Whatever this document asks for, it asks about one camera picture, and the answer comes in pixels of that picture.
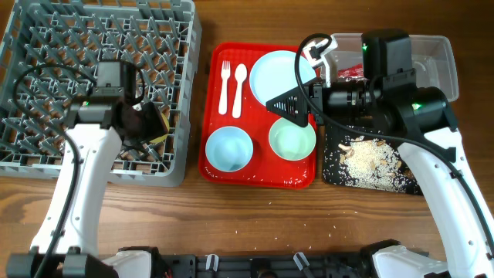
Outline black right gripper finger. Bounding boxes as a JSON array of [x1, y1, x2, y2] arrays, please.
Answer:
[[266, 100, 309, 127], [266, 87, 308, 107]]

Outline yellow plastic cup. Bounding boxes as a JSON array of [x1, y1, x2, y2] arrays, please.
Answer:
[[149, 113, 170, 144]]

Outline red ketchup packet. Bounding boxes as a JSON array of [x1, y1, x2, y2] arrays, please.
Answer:
[[337, 63, 364, 80]]

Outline mint green bowl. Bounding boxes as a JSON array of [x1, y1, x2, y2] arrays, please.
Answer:
[[269, 118, 316, 161]]

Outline white plastic spoon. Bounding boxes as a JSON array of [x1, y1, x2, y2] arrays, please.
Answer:
[[232, 63, 248, 119]]

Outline white plastic fork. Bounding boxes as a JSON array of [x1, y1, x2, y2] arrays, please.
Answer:
[[218, 60, 231, 115]]

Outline light blue bowl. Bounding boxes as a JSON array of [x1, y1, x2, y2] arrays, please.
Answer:
[[205, 126, 254, 173]]

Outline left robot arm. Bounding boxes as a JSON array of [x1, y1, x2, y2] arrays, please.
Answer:
[[6, 60, 169, 277]]

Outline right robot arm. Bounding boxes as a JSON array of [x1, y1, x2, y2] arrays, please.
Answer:
[[266, 29, 493, 277]]

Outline grey dishwasher rack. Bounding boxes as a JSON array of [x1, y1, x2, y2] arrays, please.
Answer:
[[1, 0, 202, 187]]

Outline light blue plate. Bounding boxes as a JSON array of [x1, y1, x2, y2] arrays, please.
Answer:
[[249, 50, 297, 106]]

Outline rice and food scraps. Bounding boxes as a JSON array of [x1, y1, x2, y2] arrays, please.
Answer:
[[323, 123, 420, 193]]

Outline red plastic tray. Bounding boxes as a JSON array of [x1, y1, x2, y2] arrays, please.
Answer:
[[198, 42, 316, 189]]

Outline clear plastic bin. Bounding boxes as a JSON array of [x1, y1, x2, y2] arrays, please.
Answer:
[[328, 33, 459, 102]]

